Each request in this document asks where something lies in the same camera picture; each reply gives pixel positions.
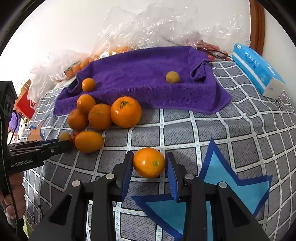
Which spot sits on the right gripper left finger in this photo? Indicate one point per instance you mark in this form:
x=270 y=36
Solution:
x=107 y=189

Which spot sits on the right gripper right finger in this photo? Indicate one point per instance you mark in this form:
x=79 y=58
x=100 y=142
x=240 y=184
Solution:
x=188 y=188

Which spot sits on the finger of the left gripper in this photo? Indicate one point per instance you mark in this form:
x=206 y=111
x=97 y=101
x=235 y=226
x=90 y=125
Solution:
x=50 y=144
x=39 y=149

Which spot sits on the yellow-green small fruit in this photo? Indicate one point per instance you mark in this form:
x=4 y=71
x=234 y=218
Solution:
x=65 y=137
x=172 y=77

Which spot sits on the oval orange kumquat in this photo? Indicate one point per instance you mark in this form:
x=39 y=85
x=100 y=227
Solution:
x=88 y=142

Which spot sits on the small orange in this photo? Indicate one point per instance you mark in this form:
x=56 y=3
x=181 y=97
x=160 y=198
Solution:
x=85 y=103
x=88 y=85
x=77 y=120

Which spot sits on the medium orange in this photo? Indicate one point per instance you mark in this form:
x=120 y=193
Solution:
x=100 y=117

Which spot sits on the large orange with stem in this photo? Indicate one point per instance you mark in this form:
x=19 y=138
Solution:
x=126 y=112

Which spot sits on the red box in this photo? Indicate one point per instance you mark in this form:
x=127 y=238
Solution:
x=24 y=106

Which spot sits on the small red tomato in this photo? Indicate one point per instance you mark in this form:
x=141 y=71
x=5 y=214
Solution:
x=73 y=135

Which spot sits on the bag of small oranges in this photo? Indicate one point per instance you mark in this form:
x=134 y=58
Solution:
x=70 y=63

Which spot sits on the purple towel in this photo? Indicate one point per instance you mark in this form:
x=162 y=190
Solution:
x=141 y=74

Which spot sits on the blue tissue pack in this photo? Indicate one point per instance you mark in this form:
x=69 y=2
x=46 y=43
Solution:
x=266 y=79

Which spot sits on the clear plastic bag pile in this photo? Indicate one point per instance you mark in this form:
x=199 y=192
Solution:
x=161 y=24

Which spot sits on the brown wooden frame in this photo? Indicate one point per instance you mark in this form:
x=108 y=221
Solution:
x=257 y=26

